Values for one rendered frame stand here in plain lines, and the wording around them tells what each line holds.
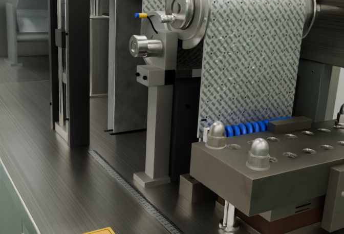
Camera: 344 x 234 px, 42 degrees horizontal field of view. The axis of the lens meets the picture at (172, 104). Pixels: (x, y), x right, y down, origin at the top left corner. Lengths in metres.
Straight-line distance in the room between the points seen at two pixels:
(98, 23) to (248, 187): 0.96
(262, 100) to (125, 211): 0.34
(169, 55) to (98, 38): 0.69
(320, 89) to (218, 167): 0.41
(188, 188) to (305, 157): 0.22
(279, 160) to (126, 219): 0.28
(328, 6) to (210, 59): 0.33
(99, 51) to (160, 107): 0.68
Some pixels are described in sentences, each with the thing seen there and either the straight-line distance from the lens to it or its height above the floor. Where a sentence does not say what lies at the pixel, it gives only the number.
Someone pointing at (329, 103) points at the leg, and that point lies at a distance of 1.26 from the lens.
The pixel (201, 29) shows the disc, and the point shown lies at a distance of 0.78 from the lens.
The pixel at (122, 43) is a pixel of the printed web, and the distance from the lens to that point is 1.13.
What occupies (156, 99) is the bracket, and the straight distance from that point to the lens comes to 0.84.
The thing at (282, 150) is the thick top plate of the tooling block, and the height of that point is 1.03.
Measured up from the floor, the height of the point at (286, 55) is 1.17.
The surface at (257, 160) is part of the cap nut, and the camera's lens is 0.68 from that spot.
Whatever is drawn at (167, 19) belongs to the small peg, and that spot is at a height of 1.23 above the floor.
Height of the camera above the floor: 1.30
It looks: 16 degrees down
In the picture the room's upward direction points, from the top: 3 degrees clockwise
